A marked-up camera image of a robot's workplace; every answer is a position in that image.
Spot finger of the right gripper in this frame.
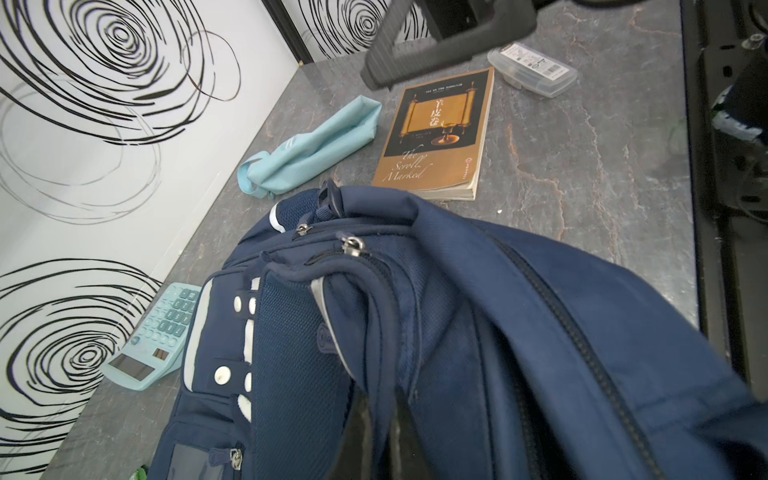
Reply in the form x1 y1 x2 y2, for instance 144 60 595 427
361 1 537 90

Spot brown scroll cover book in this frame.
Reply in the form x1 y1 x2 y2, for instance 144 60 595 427
372 68 495 201

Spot navy blue student backpack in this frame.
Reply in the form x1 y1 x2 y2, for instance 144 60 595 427
149 184 767 479

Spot clear plastic pencil case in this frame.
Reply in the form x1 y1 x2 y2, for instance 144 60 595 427
487 43 579 99

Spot light blue fabric pouch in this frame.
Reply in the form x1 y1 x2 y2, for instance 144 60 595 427
236 95 382 198

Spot teal calculator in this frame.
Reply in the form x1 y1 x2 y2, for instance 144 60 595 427
101 283 202 391

